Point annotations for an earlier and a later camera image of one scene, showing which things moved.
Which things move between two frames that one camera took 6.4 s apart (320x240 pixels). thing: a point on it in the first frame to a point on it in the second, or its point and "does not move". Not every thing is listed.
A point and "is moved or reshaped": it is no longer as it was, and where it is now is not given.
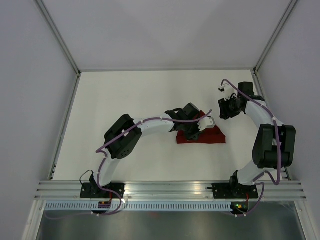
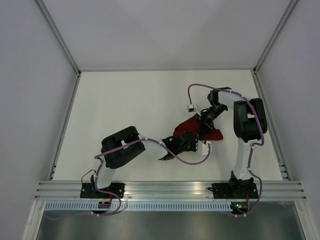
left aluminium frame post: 59,36 does not move
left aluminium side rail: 59,143 does not move
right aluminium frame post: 291,5 does not move
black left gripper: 197,131 to 193,149
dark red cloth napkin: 211,135 is moved or reshaped
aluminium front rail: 282,190 does not move
